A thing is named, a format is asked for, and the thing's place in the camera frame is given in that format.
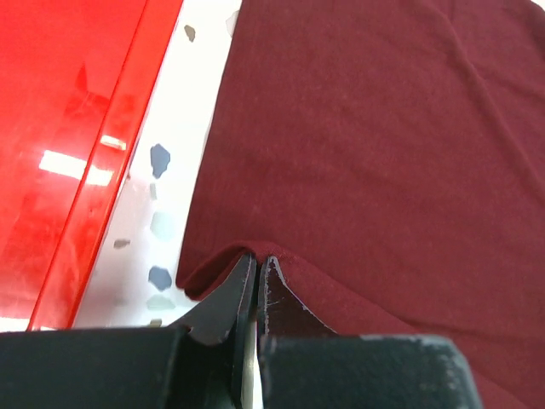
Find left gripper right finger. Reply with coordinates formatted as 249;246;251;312
257;256;338;408

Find dark red t shirt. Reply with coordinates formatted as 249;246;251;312
176;1;544;408

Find red plastic bin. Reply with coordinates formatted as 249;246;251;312
1;1;181;332

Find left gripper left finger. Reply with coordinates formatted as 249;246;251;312
170;254;258;408

